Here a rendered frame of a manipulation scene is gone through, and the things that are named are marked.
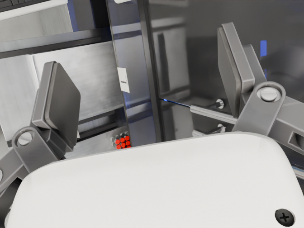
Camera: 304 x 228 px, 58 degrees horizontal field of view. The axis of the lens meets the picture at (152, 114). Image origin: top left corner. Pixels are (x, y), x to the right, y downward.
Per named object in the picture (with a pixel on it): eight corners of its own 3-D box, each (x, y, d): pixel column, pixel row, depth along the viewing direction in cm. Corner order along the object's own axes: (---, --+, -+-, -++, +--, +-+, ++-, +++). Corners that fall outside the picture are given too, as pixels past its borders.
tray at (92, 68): (118, 39, 107) (122, 39, 104) (129, 102, 116) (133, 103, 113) (27, 54, 90) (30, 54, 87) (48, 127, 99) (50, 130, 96)
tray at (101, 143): (131, 119, 118) (136, 121, 116) (140, 172, 127) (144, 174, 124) (53, 147, 101) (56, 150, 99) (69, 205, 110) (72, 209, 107)
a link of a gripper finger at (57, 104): (11, 209, 14) (35, 103, 18) (72, 200, 13) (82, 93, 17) (-37, 187, 11) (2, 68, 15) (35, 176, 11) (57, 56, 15)
